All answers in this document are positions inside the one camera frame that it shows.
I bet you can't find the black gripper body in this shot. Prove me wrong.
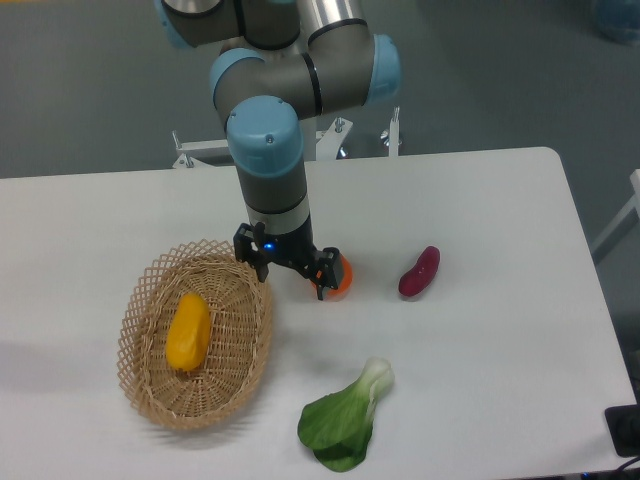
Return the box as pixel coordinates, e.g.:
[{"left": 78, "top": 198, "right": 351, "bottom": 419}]
[{"left": 264, "top": 220, "right": 316, "bottom": 272}]

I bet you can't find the purple sweet potato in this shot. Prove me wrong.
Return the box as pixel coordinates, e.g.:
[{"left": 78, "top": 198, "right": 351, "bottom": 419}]
[{"left": 398, "top": 246, "right": 441, "bottom": 298}]

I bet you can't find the orange round fruit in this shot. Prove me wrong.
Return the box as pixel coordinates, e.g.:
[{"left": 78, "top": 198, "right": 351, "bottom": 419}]
[{"left": 324, "top": 256, "right": 353, "bottom": 301}]

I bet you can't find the blue object in corner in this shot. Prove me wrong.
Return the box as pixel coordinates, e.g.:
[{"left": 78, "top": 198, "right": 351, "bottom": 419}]
[{"left": 592, "top": 0, "right": 639, "bottom": 46}]

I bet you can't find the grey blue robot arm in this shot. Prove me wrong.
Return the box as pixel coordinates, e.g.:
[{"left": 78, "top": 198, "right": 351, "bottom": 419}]
[{"left": 155, "top": 1, "right": 401, "bottom": 298}]

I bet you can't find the yellow mango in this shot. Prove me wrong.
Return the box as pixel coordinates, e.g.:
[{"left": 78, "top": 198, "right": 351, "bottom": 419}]
[{"left": 165, "top": 292, "right": 212, "bottom": 371}]

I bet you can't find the white metal robot stand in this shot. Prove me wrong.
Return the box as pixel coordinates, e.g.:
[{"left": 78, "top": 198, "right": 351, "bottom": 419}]
[{"left": 171, "top": 106, "right": 403, "bottom": 169}]

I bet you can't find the black power adapter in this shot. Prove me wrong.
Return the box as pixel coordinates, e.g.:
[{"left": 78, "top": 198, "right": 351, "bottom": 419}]
[{"left": 604, "top": 404, "right": 639, "bottom": 457}]

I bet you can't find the green bok choy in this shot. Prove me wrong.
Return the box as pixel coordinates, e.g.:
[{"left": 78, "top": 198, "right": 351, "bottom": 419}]
[{"left": 297, "top": 357, "right": 395, "bottom": 473}]

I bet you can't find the white table leg frame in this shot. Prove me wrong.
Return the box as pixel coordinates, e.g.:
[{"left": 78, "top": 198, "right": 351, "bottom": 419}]
[{"left": 590, "top": 169, "right": 639, "bottom": 265}]

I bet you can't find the woven wicker basket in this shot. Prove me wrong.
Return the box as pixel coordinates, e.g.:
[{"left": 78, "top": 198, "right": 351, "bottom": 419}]
[{"left": 117, "top": 240, "right": 272, "bottom": 430}]

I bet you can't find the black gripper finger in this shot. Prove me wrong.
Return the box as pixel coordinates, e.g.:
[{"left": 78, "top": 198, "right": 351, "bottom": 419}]
[
  {"left": 310, "top": 247, "right": 341, "bottom": 301},
  {"left": 233, "top": 224, "right": 270, "bottom": 283}
]

